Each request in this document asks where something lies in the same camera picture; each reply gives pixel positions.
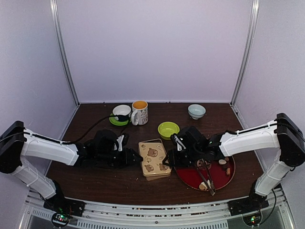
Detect aluminium frame post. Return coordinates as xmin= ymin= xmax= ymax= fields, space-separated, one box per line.
xmin=50 ymin=0 xmax=80 ymax=106
xmin=230 ymin=0 xmax=260 ymax=107

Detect beige chocolate piece front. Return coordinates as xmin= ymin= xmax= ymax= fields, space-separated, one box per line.
xmin=199 ymin=182 xmax=208 ymax=190

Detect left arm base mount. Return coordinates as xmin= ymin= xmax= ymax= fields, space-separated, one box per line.
xmin=43 ymin=180 xmax=85 ymax=217

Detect left black cable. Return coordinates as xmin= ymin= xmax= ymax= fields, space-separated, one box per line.
xmin=23 ymin=114 xmax=129 ymax=146

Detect pale blue ceramic bowl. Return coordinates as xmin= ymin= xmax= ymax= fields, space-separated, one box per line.
xmin=188 ymin=104 xmax=206 ymax=120

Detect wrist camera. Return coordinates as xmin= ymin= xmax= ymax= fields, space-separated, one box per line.
xmin=113 ymin=133 xmax=130 ymax=152
xmin=170 ymin=134 xmax=186 ymax=151

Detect navy white cup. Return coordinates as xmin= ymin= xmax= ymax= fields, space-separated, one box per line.
xmin=112 ymin=104 xmax=132 ymax=122

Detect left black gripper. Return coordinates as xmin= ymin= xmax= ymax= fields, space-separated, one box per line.
xmin=97 ymin=147 xmax=143 ymax=169

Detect right aluminium frame post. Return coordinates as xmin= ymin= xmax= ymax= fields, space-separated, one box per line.
xmin=230 ymin=0 xmax=260 ymax=107

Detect bear print tin lid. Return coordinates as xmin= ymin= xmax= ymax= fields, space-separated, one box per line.
xmin=138 ymin=140 xmax=172 ymax=177

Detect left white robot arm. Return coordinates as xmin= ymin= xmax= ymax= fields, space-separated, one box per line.
xmin=0 ymin=121 xmax=143 ymax=212

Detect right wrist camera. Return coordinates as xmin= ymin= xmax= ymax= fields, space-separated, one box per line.
xmin=170 ymin=134 xmax=186 ymax=151

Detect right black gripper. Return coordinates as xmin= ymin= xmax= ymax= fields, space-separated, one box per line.
xmin=163 ymin=146 xmax=202 ymax=168

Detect beige rectangular tin box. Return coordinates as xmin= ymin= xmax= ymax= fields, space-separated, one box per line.
xmin=142 ymin=138 xmax=172 ymax=182

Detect white patterned mug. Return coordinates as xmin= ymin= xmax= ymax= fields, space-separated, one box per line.
xmin=131 ymin=101 xmax=148 ymax=125

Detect left aluminium frame post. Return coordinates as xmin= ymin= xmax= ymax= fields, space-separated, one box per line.
xmin=50 ymin=0 xmax=80 ymax=106

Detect metal tongs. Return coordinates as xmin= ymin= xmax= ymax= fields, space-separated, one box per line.
xmin=194 ymin=160 xmax=216 ymax=196

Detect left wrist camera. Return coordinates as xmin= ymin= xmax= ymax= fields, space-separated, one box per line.
xmin=113 ymin=133 xmax=130 ymax=152

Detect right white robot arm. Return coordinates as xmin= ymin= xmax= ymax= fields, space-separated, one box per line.
xmin=163 ymin=113 xmax=305 ymax=211

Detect red round lacquer tray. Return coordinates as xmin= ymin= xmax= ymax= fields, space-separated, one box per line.
xmin=175 ymin=156 xmax=235 ymax=191

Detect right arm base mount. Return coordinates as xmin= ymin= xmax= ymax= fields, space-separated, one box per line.
xmin=227 ymin=180 xmax=269 ymax=216

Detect white oval chocolate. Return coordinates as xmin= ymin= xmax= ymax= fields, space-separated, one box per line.
xmin=218 ymin=159 xmax=227 ymax=165

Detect green saucer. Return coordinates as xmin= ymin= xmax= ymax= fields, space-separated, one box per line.
xmin=109 ymin=113 xmax=131 ymax=126

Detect lime green bowl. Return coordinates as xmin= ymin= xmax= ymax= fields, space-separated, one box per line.
xmin=157 ymin=122 xmax=180 ymax=140

